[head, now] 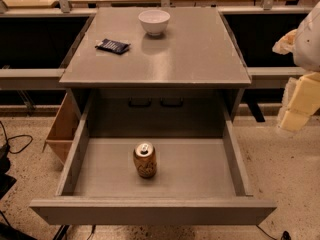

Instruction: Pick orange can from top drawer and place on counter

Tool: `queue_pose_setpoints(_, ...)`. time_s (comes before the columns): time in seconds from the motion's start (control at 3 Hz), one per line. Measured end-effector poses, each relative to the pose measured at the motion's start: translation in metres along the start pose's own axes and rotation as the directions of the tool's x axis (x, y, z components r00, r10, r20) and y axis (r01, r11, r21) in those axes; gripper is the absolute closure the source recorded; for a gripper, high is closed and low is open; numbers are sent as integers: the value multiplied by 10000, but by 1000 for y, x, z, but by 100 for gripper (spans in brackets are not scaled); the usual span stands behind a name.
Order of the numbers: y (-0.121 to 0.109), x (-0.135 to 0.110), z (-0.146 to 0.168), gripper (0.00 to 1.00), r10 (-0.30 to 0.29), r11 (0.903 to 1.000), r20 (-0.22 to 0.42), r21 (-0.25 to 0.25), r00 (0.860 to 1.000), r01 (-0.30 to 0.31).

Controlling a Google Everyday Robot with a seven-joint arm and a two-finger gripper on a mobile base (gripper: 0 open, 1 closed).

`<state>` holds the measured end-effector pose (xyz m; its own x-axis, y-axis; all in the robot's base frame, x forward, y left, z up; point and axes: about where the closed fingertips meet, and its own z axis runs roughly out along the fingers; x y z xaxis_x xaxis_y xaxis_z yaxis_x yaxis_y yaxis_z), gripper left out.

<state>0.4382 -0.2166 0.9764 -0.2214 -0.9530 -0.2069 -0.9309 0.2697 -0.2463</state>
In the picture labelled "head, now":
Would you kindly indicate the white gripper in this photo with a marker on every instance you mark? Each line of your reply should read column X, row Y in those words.
column 310, row 45

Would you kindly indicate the orange soda can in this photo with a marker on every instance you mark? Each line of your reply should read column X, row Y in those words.
column 144, row 158

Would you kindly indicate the open grey top drawer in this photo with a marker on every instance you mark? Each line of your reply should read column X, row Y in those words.
column 174, row 163

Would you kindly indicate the grey cabinet counter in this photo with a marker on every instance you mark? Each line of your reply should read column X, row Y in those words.
column 194, row 59

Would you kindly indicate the white ceramic bowl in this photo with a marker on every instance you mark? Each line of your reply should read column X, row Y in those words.
column 154, row 22

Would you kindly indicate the dark blue snack packet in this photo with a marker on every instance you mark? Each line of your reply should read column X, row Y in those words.
column 112, row 46

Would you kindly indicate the brown cardboard box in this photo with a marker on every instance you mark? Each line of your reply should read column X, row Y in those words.
column 61, row 134

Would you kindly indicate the black equipment at left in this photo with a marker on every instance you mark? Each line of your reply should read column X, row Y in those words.
column 6, row 181

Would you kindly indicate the right black drawer handle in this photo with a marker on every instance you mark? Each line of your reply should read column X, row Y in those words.
column 171, row 102

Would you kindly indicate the black drawer handle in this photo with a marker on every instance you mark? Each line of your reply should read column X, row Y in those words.
column 139, row 102
column 171, row 102

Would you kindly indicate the left black drawer handle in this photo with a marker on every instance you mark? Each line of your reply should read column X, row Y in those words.
column 139, row 102

